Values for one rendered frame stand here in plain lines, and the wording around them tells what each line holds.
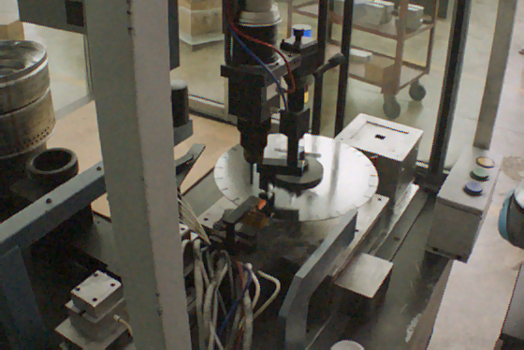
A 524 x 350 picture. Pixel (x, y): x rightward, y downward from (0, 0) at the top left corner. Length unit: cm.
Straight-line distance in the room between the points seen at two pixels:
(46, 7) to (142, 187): 84
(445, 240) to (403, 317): 23
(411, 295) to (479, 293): 122
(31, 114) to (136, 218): 102
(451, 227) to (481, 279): 122
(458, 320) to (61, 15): 177
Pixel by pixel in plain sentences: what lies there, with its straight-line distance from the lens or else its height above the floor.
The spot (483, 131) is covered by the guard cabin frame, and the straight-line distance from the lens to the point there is 146.
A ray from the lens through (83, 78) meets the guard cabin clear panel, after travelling 210.
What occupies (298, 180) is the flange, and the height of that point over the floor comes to 96.
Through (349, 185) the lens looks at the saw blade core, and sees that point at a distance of 112.
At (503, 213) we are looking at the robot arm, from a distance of 117.
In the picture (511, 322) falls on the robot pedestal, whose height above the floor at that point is 75.
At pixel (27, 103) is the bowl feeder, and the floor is 102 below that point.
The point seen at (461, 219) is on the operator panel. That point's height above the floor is 86.
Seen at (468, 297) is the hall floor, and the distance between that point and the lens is 237.
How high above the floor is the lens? 155
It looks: 30 degrees down
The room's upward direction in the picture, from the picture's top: 1 degrees clockwise
